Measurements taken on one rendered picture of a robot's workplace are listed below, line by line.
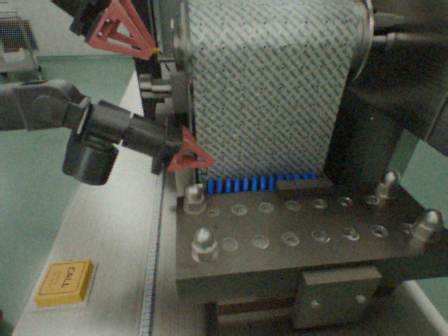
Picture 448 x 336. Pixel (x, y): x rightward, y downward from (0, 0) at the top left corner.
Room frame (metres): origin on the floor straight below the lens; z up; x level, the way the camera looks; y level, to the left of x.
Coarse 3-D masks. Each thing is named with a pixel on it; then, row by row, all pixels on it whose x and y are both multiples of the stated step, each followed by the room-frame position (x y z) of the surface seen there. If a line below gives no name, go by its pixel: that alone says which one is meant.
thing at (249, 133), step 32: (224, 96) 0.42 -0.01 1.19; (256, 96) 0.42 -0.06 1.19; (288, 96) 0.43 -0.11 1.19; (320, 96) 0.44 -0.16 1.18; (224, 128) 0.42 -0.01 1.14; (256, 128) 0.42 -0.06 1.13; (288, 128) 0.43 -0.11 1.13; (320, 128) 0.44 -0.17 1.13; (224, 160) 0.42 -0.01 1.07; (256, 160) 0.42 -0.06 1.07; (288, 160) 0.43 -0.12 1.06; (320, 160) 0.44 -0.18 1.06
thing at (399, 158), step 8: (400, 128) 0.61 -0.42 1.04; (392, 136) 0.62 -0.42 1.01; (400, 136) 0.60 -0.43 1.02; (408, 136) 0.60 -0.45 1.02; (416, 136) 0.61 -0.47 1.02; (392, 144) 0.61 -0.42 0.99; (400, 144) 0.60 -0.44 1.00; (408, 144) 0.60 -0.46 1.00; (416, 144) 0.61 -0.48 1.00; (384, 152) 0.63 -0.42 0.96; (392, 152) 0.60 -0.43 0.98; (400, 152) 0.60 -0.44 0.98; (408, 152) 0.61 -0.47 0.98; (384, 160) 0.62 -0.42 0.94; (392, 160) 0.60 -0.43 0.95; (400, 160) 0.60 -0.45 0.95; (408, 160) 0.61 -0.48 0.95; (384, 168) 0.61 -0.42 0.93; (392, 168) 0.60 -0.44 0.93; (400, 168) 0.61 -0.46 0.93; (376, 176) 0.62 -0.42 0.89; (400, 176) 0.61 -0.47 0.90
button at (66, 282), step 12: (60, 264) 0.31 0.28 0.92; (72, 264) 0.31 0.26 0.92; (84, 264) 0.31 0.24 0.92; (48, 276) 0.29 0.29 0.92; (60, 276) 0.29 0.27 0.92; (72, 276) 0.29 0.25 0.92; (84, 276) 0.29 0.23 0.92; (48, 288) 0.27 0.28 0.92; (60, 288) 0.27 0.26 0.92; (72, 288) 0.27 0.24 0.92; (84, 288) 0.28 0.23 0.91; (36, 300) 0.25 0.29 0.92; (48, 300) 0.25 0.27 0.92; (60, 300) 0.25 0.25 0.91; (72, 300) 0.26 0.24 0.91
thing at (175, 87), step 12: (180, 72) 0.49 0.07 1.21; (156, 84) 0.49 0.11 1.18; (168, 84) 0.49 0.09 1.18; (180, 84) 0.48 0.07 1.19; (156, 96) 0.49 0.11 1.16; (168, 96) 0.49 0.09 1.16; (180, 96) 0.48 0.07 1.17; (156, 108) 0.50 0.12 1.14; (168, 108) 0.50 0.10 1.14; (180, 108) 0.48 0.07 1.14; (156, 120) 0.48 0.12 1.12; (180, 120) 0.48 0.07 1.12; (180, 180) 0.49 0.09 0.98; (192, 180) 0.49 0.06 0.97; (180, 192) 0.49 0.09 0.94; (168, 204) 0.48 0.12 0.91
